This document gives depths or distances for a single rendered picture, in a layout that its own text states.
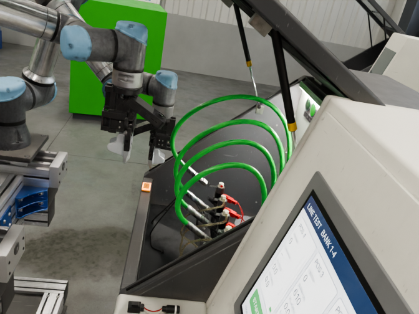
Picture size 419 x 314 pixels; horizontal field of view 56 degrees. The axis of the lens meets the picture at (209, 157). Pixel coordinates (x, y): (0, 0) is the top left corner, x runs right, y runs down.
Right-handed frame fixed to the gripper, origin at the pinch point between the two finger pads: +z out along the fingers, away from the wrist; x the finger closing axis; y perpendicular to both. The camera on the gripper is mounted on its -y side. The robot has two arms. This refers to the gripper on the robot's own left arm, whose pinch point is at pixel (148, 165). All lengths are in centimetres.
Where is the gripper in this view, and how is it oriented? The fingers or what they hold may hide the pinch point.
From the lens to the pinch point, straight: 147.6
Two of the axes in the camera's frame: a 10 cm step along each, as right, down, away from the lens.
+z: -1.8, 8.9, 4.1
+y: 9.8, 1.4, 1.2
